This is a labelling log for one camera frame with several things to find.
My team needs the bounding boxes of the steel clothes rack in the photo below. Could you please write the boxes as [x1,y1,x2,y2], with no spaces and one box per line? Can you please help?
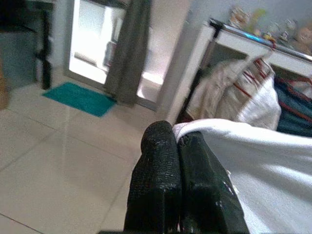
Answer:
[180,19,312,122]

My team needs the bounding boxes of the beige white hung garment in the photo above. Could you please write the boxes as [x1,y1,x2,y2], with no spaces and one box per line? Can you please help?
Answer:
[189,58,282,130]

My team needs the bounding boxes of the white glass door cabinet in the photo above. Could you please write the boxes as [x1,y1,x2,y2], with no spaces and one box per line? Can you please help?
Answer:
[158,21,312,117]

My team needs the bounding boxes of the blue denim garment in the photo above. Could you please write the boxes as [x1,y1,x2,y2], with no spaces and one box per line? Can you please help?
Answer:
[273,73,312,137]

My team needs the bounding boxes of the glass sliding door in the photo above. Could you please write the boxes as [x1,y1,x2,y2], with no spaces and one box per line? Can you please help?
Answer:
[63,0,171,112]

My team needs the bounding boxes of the grey curtain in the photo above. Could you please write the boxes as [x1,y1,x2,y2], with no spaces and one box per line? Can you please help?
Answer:
[103,0,153,108]

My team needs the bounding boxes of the white t-shirt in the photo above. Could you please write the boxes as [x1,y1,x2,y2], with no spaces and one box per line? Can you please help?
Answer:
[173,118,312,234]

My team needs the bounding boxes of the red plastic hanger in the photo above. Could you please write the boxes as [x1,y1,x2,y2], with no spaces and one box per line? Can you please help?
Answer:
[275,75,312,120]
[233,40,278,98]

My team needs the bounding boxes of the black side table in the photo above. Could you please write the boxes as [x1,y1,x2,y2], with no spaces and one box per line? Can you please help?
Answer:
[0,0,54,90]

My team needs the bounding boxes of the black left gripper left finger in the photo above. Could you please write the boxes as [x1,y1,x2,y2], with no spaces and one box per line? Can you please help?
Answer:
[123,120,183,234]

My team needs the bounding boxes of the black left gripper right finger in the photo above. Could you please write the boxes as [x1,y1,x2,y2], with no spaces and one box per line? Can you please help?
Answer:
[177,132,250,234]

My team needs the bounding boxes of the teal floor mat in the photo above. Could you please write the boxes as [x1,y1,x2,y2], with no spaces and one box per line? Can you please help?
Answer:
[41,81,117,117]

